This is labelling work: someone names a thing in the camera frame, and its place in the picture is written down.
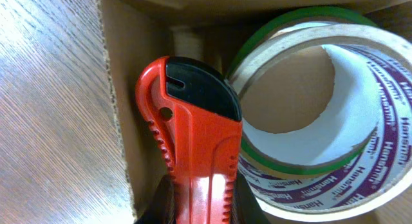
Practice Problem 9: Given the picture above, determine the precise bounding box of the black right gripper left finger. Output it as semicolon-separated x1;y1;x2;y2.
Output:
135;175;176;224

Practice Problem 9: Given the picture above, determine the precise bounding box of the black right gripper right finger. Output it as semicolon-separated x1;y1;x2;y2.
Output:
233;180;270;224

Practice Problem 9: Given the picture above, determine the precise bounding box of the orange utility knife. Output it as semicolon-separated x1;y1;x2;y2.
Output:
135;56;242;223

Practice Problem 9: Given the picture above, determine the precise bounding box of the green tape roll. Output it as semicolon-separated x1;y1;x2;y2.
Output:
225;6;378;178

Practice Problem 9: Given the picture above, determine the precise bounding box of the brown cardboard box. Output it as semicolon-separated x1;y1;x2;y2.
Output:
99;0;411;223

